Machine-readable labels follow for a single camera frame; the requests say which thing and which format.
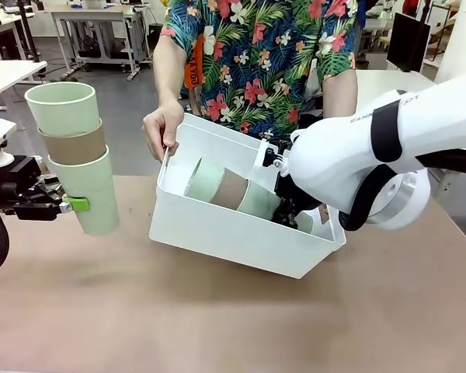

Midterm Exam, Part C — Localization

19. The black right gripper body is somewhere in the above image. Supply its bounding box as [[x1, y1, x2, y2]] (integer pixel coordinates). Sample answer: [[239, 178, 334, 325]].
[[274, 174, 323, 214]]

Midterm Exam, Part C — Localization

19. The blue hanging jacket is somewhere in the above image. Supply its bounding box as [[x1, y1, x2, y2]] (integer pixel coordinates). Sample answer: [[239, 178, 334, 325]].
[[353, 0, 366, 42]]

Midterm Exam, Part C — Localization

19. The white side table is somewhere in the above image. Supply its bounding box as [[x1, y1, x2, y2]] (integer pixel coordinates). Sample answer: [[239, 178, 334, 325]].
[[0, 60, 48, 104]]

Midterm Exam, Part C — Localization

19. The black right arm cable sleeve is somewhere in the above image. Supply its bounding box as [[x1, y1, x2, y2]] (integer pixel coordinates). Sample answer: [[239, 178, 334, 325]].
[[339, 99, 466, 233]]

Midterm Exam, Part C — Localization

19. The floral shirt person torso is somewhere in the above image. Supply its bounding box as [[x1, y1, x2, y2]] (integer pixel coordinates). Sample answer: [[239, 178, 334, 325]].
[[158, 0, 359, 138]]

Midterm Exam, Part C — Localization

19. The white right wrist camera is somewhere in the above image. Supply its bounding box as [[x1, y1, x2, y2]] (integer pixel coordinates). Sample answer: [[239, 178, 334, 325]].
[[252, 140, 294, 184]]

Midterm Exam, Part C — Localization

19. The black computer monitor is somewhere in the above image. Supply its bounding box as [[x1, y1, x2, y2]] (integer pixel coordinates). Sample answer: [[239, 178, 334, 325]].
[[386, 11, 432, 73]]

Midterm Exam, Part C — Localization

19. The pale green plastic cup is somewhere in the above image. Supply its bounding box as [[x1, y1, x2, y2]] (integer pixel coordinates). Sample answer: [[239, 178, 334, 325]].
[[183, 156, 227, 203], [236, 179, 316, 235], [46, 145, 120, 236], [24, 82, 101, 138]]

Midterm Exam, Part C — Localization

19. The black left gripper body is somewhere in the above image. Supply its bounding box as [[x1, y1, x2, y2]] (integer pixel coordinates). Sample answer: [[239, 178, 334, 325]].
[[0, 155, 63, 222]]

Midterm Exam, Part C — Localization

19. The brown plastic cup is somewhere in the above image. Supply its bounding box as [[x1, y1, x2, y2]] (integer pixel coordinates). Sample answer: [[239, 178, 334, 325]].
[[210, 167, 251, 210], [37, 117, 107, 166]]

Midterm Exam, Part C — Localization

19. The person left forearm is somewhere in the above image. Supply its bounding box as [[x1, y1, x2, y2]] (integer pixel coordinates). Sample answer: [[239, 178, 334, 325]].
[[321, 66, 359, 120]]

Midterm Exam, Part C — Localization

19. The white plastic storage basket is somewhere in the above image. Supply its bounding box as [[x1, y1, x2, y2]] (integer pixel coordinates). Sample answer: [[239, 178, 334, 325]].
[[148, 113, 348, 281]]

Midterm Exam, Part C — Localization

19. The white desk with dark items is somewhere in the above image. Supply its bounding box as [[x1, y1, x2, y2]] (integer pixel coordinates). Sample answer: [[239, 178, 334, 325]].
[[0, 9, 36, 61]]

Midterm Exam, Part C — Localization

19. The person right forearm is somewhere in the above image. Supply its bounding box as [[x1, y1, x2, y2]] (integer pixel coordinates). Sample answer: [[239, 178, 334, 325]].
[[152, 33, 192, 117]]

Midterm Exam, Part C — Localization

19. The black stool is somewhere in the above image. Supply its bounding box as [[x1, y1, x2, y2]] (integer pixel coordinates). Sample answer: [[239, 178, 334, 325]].
[[148, 23, 165, 51]]

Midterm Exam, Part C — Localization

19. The person right hand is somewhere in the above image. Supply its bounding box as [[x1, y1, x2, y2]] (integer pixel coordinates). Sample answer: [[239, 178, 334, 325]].
[[142, 102, 186, 162]]

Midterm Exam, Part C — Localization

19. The white metal frame desk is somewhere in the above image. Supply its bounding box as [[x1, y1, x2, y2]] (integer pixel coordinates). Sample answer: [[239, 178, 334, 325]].
[[50, 2, 156, 82]]

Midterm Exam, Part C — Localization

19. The black stand pole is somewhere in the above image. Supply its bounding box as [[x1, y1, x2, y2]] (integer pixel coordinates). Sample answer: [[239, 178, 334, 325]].
[[16, 0, 42, 63]]

